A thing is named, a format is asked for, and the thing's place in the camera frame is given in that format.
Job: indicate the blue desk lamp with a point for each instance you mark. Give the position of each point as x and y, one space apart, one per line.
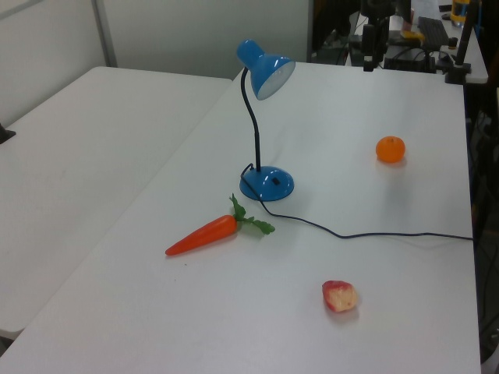
269 184

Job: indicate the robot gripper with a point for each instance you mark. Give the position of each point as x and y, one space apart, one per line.
376 9

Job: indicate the small yellow object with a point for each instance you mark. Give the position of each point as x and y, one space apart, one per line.
412 35

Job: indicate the orange toy mandarin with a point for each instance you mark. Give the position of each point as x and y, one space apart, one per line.
390 149

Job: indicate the black equipment box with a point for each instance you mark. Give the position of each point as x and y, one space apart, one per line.
409 60

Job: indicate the black keyboard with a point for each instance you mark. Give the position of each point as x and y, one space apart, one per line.
432 29

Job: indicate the orange toy carrot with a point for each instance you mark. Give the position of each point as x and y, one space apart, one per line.
206 233

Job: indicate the bitten red toy apple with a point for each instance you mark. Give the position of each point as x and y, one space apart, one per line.
340 298

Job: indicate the black pole with clamp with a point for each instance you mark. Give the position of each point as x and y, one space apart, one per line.
462 43

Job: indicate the yellow and blue object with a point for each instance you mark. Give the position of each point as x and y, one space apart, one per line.
459 9

